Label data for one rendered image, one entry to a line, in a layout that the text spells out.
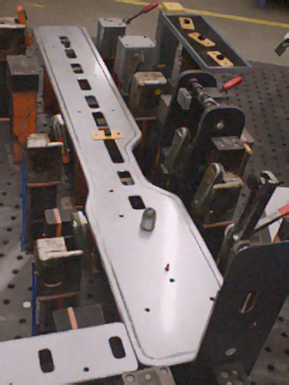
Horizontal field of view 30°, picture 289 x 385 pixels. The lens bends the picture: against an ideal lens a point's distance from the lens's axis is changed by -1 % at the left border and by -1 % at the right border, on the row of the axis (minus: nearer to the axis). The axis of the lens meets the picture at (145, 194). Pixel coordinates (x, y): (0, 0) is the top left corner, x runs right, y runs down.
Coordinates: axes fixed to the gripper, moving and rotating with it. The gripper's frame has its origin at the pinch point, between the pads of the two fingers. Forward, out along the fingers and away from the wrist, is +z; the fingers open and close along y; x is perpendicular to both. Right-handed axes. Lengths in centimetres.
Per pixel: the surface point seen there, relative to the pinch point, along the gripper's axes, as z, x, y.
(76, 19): -83, 75, 274
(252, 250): 105, 15, -95
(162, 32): 30.8, 34.0, 6.0
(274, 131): 10.7, -25.5, 22.7
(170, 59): 31.5, 25.0, 12.6
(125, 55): 53, 38, -4
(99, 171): 91, 24, -29
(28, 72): 76, 53, 2
